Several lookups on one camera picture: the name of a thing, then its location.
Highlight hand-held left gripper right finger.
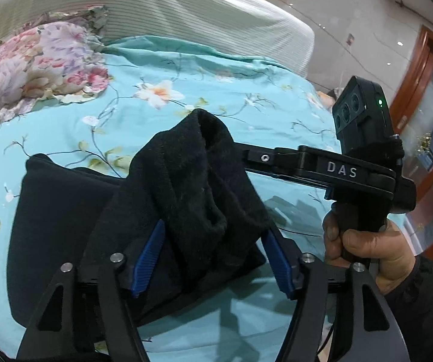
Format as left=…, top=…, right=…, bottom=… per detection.
left=263, top=230, right=409, bottom=362

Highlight dark knit pants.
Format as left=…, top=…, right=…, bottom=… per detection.
left=7, top=109, right=273, bottom=351

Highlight wooden glass door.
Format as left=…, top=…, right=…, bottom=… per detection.
left=390, top=24, right=433, bottom=261

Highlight person's right forearm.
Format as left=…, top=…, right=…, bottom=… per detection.
left=380, top=252, right=433, bottom=362

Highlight peach coloured cloth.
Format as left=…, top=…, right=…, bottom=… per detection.
left=316, top=87, right=343, bottom=111

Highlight teal floral bed sheet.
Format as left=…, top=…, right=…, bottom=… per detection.
left=0, top=36, right=353, bottom=362

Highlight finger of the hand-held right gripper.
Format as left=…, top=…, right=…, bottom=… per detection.
left=239, top=142, right=304, bottom=176
left=244, top=169, right=332, bottom=190

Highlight person's right hand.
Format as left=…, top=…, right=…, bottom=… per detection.
left=322, top=205, right=418, bottom=295

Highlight pink floral ruffled pillow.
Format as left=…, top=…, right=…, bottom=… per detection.
left=0, top=5, right=113, bottom=134

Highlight white covered headboard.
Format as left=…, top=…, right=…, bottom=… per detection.
left=0, top=0, right=315, bottom=89

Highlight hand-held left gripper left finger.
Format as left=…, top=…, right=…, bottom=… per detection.
left=16, top=219, right=166, bottom=362

